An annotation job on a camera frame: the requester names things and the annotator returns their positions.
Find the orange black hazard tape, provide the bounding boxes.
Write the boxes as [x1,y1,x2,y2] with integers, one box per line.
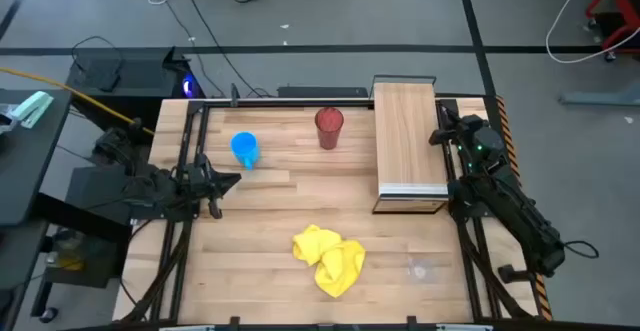
[494,94,554,322]

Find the clear plastic packet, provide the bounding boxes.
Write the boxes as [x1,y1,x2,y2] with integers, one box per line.
[0,103,21,137]

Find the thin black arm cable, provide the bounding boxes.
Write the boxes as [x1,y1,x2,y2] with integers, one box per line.
[563,239,600,261]

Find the red ribbed plastic tumbler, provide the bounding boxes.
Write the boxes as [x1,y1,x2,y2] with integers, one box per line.
[314,106,346,151]

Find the wooden shelf black frame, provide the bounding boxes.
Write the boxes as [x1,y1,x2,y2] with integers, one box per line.
[370,74,450,216]

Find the long white cable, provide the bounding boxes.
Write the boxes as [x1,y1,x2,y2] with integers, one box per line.
[544,0,640,65]

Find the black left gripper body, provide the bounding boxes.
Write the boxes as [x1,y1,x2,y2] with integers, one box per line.
[185,151,225,221]

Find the black computer tower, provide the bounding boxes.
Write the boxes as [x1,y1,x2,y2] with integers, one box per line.
[66,45,205,118]

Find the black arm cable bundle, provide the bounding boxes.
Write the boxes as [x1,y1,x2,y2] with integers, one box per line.
[457,215,531,320]
[119,218,194,322]

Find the clear plastic cup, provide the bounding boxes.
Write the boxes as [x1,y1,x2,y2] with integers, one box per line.
[407,254,432,283]

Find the mint green stapler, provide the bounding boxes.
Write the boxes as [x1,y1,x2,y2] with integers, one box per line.
[10,90,55,130]

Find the black desk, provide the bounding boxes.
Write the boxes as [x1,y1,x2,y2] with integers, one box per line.
[0,88,75,292]

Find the yellowish clear bottle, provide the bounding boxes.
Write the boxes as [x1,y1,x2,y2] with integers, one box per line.
[47,228,86,272]

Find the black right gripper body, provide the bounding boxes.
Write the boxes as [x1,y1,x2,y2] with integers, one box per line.
[448,113,479,148]

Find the yellow microfibre cloth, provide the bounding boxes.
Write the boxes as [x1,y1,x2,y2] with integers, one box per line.
[291,223,367,299]

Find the black desk stand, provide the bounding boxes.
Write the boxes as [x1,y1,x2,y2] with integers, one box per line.
[29,163,134,322]

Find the red cart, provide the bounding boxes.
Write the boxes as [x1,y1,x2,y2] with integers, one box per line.
[583,0,640,63]

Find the black floor cable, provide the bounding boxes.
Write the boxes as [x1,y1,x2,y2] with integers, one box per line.
[149,0,274,100]

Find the grey desk foot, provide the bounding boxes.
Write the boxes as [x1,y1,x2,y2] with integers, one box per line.
[559,78,640,107]

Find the thick yellow cable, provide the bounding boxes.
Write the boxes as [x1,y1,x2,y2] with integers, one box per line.
[0,65,156,137]

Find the black power strip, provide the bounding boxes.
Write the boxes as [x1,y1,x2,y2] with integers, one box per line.
[276,86,370,100]

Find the blue plastic mug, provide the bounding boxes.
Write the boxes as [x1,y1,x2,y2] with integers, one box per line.
[229,130,261,171]

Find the black lumpy device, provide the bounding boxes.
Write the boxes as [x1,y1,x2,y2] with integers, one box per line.
[93,125,139,172]

